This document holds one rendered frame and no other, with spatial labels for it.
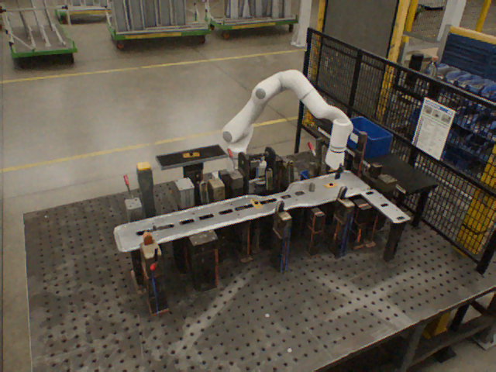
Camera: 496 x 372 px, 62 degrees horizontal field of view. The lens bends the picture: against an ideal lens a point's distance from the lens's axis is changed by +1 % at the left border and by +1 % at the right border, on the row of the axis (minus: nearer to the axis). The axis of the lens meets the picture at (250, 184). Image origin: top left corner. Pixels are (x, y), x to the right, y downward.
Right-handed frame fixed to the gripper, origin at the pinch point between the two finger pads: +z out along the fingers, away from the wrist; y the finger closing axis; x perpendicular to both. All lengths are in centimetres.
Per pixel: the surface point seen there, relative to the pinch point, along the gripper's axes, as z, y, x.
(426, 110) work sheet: -30, 3, 54
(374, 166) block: -0.1, 2.3, 27.2
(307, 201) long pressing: 7.9, 8.2, -20.1
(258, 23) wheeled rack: 90, -691, 295
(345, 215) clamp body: 8.6, 24.9, -7.7
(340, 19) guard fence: -25, -221, 157
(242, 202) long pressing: 8, -4, -53
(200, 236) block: 5, 17, -83
